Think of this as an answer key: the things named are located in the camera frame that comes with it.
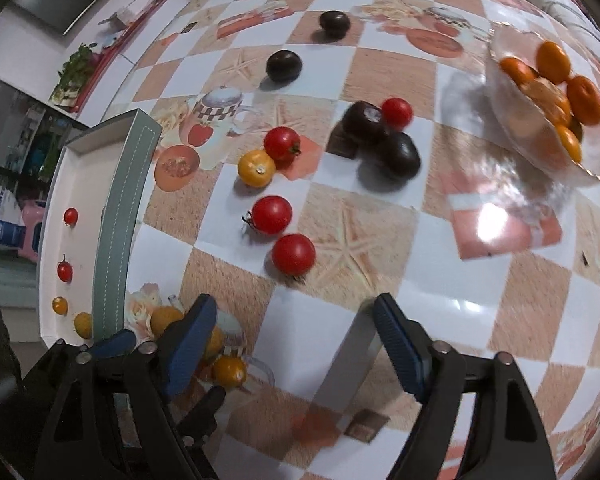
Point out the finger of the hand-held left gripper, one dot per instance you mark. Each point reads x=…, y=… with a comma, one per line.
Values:
x=205, y=407
x=112, y=344

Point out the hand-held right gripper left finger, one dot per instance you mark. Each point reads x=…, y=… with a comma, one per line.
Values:
x=190, y=352

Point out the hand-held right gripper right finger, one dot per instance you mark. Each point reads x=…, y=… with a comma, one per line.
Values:
x=402, y=352

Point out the pale yellow tomato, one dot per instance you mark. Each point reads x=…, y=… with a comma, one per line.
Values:
x=215, y=342
x=83, y=325
x=165, y=321

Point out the orange-yellow cherry tomato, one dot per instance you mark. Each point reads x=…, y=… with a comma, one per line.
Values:
x=59, y=305
x=256, y=168
x=230, y=371

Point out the red cherry tomato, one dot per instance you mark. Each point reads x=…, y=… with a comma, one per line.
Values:
x=70, y=216
x=64, y=271
x=396, y=112
x=282, y=144
x=293, y=255
x=271, y=215

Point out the white tray with grey rim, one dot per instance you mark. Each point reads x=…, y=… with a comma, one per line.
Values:
x=125, y=200

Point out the checkered printed tablecloth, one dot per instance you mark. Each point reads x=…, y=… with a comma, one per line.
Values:
x=480, y=310

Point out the blue and white box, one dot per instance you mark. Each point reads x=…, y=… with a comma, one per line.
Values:
x=0, y=227

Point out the pink plastic stool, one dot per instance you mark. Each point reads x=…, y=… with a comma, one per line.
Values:
x=32, y=227

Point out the dark purple tomato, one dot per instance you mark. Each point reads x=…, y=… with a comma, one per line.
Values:
x=334, y=23
x=283, y=66
x=362, y=122
x=399, y=156

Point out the black glass cabinet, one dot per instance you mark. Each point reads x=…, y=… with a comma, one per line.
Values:
x=15, y=125

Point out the clear glass bowl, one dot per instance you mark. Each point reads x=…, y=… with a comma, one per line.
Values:
x=510, y=110

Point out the small orange mandarin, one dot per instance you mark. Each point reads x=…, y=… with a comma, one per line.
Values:
x=586, y=100
x=516, y=70
x=553, y=61
x=545, y=99
x=568, y=142

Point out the green potted plant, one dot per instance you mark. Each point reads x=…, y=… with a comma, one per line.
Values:
x=77, y=67

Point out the small white ornament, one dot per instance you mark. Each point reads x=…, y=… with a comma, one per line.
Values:
x=120, y=16

